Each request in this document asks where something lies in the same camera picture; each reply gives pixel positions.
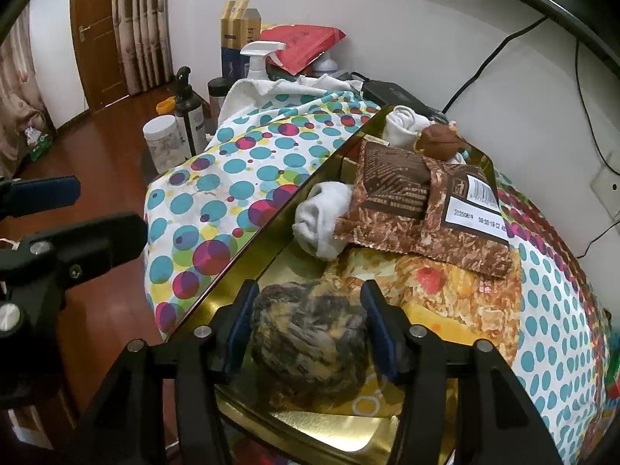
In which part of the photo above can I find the brown wooden door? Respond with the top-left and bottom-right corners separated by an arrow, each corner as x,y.
70,0 -> 129,107

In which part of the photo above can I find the black cable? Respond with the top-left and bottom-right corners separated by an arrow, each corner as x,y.
576,215 -> 620,257
574,41 -> 620,177
438,15 -> 550,112

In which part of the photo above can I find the white spray bottle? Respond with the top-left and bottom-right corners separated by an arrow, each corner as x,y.
239,41 -> 288,83

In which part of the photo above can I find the clear jar with white lid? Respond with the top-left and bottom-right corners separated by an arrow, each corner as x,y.
143,115 -> 187,172

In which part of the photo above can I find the beige patterned curtain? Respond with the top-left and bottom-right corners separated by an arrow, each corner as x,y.
111,0 -> 174,95
0,10 -> 49,175

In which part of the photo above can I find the gold tin box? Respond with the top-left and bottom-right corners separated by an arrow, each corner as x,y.
165,104 -> 495,465

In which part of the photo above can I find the white sock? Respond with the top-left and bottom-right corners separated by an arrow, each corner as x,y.
292,181 -> 354,260
382,105 -> 432,148

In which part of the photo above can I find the black set-top device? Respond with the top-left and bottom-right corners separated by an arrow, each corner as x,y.
361,79 -> 422,107

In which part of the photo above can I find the small brown pouch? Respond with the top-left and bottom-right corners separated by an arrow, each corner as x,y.
417,123 -> 468,160

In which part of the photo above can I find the black pump bottle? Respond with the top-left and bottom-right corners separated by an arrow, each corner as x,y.
173,67 -> 209,156

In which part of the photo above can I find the brown snack bag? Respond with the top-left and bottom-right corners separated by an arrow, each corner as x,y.
333,139 -> 514,277

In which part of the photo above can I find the polka dot tablecloth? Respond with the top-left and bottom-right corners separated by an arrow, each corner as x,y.
143,90 -> 620,465

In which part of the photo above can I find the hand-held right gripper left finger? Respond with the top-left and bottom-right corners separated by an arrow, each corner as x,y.
80,278 -> 261,465

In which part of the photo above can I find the blue and gold carton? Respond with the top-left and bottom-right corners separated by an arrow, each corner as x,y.
220,0 -> 249,81
242,7 -> 263,44

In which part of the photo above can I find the green and white packet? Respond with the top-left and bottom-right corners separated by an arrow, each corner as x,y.
26,126 -> 54,163

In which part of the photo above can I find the white plastic bottle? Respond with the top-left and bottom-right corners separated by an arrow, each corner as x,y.
312,55 -> 340,78

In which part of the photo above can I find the black thermos flask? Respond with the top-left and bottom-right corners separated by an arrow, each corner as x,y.
207,77 -> 233,134

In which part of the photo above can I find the white wall socket panel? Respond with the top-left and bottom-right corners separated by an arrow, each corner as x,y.
590,148 -> 620,224

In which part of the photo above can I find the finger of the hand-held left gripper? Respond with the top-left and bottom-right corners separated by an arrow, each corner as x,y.
0,176 -> 81,221
22,212 -> 148,301

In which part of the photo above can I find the multicoloured sock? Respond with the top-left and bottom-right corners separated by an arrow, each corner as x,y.
249,278 -> 370,400

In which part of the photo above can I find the orange snack bag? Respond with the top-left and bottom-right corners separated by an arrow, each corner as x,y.
310,247 -> 524,420

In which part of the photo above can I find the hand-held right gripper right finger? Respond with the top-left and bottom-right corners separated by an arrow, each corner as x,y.
359,279 -> 550,465

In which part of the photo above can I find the red bag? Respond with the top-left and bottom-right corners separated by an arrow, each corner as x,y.
260,24 -> 347,76

